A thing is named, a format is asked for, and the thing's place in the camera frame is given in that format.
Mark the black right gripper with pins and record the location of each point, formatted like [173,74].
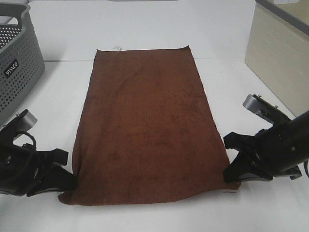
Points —
[280,149]

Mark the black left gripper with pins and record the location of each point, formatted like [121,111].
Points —
[26,171]

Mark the brown towel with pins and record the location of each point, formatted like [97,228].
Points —
[146,132]

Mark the grey perforated plastic basket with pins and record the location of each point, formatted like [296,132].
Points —
[21,61]

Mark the beige storage bin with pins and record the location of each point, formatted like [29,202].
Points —
[278,50]

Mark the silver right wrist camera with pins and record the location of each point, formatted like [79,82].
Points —
[263,109]

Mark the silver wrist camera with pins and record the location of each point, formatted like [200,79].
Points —
[263,109]
[25,121]

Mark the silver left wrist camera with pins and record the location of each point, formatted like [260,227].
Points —
[25,121]

